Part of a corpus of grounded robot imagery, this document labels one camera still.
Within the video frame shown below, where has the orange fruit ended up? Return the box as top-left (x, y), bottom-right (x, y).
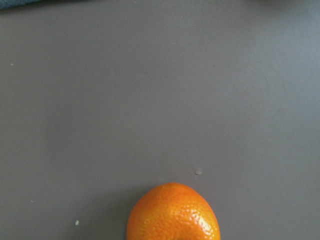
top-left (126, 182), bottom-right (221, 240)

